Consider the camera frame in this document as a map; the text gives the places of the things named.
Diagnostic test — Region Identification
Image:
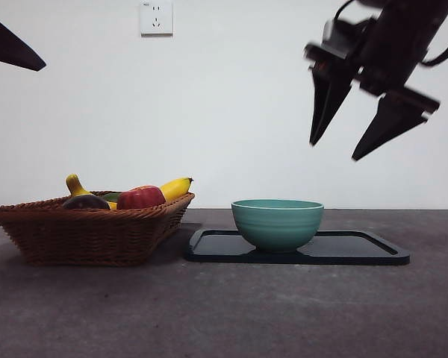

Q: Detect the teal ribbed bowl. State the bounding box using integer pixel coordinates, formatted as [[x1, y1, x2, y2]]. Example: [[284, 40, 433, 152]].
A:
[[231, 198, 325, 254]]

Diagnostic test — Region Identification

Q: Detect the dark purple plum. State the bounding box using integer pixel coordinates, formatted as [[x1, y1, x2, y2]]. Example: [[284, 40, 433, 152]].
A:
[[62, 194, 111, 211]]

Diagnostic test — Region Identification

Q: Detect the yellow banana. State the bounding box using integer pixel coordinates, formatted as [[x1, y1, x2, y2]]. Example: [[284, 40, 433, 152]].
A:
[[65, 174, 194, 211]]

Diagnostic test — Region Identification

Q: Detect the black rectangular tray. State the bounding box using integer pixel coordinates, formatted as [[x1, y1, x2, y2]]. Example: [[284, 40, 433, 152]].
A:
[[182, 229, 411, 266]]

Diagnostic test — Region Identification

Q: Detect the red apple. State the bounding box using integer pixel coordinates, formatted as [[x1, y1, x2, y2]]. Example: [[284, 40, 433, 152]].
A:
[[116, 185, 167, 210]]

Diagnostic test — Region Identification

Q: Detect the brown wicker basket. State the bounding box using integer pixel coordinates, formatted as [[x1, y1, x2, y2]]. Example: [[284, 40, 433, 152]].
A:
[[0, 192, 196, 268]]

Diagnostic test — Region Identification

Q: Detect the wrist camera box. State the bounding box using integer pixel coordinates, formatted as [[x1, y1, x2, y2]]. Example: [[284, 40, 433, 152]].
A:
[[323, 18, 376, 59]]

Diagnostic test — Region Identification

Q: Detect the black cable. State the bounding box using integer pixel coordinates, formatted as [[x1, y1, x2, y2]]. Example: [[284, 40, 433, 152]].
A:
[[334, 0, 359, 23], [422, 3, 448, 67]]

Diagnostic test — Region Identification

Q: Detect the white wall socket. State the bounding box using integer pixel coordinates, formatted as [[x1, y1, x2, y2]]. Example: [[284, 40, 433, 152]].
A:
[[140, 0, 174, 37]]

